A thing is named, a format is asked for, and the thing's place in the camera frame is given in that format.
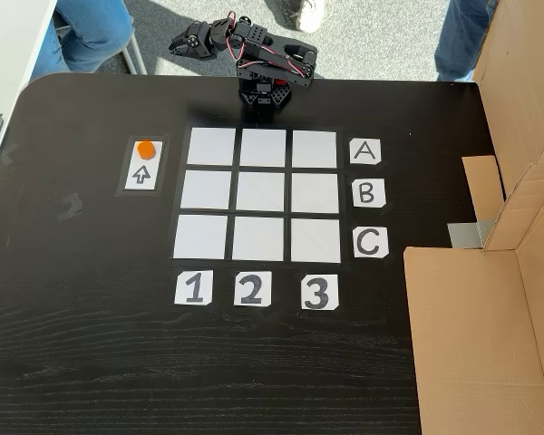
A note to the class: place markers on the orange hexagonal token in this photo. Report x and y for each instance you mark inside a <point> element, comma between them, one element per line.
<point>145,149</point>

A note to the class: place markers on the white nine-square grid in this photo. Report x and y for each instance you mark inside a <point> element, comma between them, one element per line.
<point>259,192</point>

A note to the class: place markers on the seated person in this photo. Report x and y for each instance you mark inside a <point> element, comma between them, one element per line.
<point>90,36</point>

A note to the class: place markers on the person's foot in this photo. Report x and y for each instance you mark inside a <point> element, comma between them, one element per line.
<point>309,16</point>

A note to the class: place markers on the white arrow paper sheet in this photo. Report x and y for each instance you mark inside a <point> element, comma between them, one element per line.
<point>140,174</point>

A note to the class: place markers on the white table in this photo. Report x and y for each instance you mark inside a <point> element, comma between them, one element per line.
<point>9,45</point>

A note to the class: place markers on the paper sheet letter A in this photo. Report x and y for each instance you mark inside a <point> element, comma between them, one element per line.
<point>365,151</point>

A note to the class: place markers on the transparent tape patch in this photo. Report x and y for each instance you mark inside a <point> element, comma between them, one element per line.
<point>10,154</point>
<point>72,206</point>

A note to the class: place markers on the paper sheet letter B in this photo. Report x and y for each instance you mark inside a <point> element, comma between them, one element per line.
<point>368,193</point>

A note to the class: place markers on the paper sheet number 1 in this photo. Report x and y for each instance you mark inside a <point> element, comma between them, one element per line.
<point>193,288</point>

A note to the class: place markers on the standing person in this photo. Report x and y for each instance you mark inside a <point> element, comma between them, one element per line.
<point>458,41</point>

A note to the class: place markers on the paper sheet number 2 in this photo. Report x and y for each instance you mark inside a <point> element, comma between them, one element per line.
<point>252,289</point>

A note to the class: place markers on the paper sheet letter C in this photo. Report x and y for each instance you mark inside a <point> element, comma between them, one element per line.
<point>370,242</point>

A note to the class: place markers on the paper sheet number 3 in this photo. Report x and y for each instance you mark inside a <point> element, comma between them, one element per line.
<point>319,292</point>

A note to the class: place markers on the brown cardboard box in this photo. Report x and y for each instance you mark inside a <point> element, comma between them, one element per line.
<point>471,340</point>
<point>521,90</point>

